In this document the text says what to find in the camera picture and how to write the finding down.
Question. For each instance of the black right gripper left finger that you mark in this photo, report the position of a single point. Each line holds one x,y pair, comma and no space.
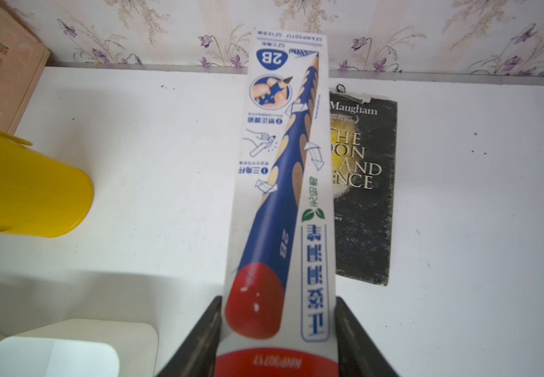
196,355

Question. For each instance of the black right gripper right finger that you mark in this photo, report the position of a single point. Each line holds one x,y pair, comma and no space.
358,355

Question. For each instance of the white blue pencil box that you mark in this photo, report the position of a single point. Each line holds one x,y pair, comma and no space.
279,296

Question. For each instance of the white tissue box lid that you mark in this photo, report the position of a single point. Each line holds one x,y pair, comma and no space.
81,347

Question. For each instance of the black paperback book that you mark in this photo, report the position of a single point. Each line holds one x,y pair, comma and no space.
363,154

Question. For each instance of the yellow metal pencil bucket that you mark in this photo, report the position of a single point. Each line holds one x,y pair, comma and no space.
40,196

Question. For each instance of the beige plastic desk organizer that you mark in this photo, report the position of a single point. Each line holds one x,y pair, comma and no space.
22,62

